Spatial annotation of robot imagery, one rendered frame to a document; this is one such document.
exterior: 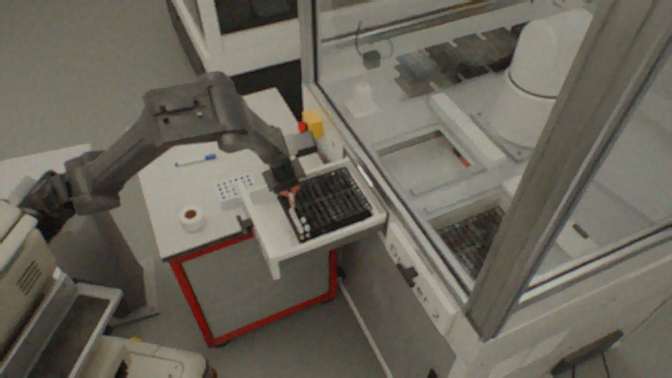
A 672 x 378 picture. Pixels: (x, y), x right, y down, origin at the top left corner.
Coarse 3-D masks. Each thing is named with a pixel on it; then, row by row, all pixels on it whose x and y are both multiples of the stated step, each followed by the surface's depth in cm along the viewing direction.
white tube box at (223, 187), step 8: (240, 176) 155; (248, 176) 156; (216, 184) 153; (224, 184) 154; (248, 184) 153; (216, 192) 151; (224, 192) 151; (232, 192) 151; (224, 200) 149; (232, 200) 150; (224, 208) 151
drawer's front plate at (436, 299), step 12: (396, 228) 125; (396, 240) 125; (408, 252) 120; (408, 264) 123; (420, 264) 118; (420, 276) 118; (420, 288) 120; (432, 288) 114; (420, 300) 123; (432, 300) 116; (444, 300) 112; (432, 312) 118; (444, 312) 112; (456, 312) 110; (444, 324) 114
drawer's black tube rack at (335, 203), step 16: (336, 176) 145; (352, 176) 141; (288, 192) 141; (304, 192) 137; (320, 192) 137; (336, 192) 137; (352, 192) 139; (288, 208) 137; (304, 208) 137; (320, 208) 133; (336, 208) 133; (352, 208) 133; (368, 208) 133; (304, 224) 130; (320, 224) 133; (336, 224) 133; (304, 240) 130
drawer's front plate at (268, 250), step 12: (240, 180) 136; (240, 192) 135; (252, 204) 130; (252, 216) 128; (252, 228) 137; (264, 228) 125; (264, 240) 123; (264, 252) 128; (276, 264) 122; (276, 276) 126
